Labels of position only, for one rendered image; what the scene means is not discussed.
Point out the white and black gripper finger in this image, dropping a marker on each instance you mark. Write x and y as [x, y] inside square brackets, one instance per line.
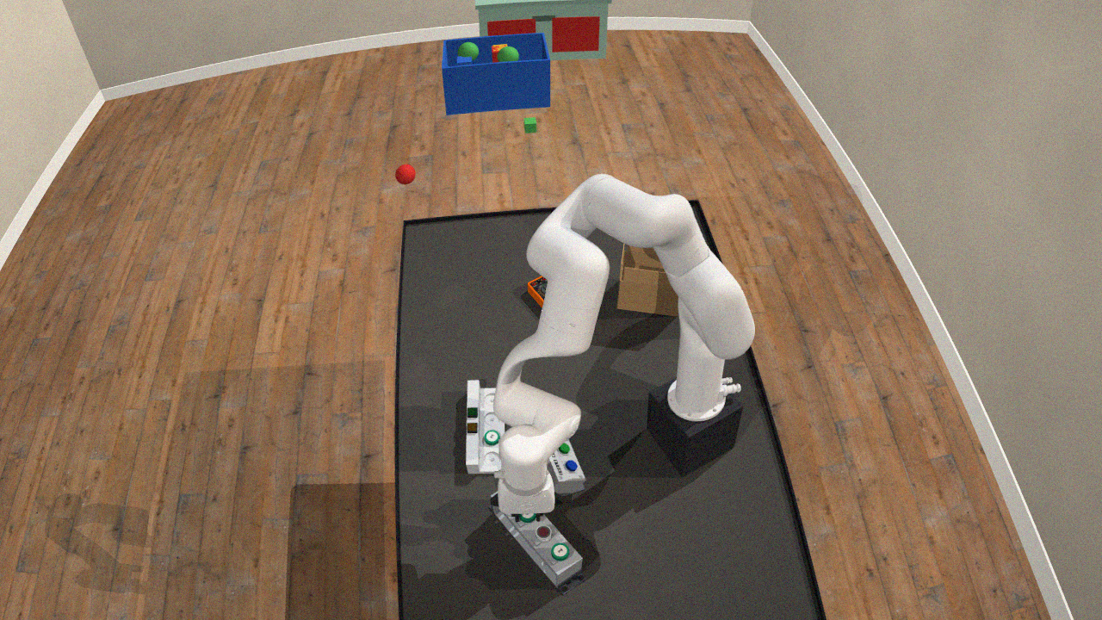
[494, 501]
[557, 500]

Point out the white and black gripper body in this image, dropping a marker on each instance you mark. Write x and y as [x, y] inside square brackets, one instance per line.
[541, 502]

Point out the brown cardboard box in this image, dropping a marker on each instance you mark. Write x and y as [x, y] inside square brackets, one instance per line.
[645, 286]

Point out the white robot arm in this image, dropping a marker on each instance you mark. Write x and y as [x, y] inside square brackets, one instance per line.
[710, 301]

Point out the orange digital multimeter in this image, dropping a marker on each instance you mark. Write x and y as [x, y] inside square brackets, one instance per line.
[537, 289]

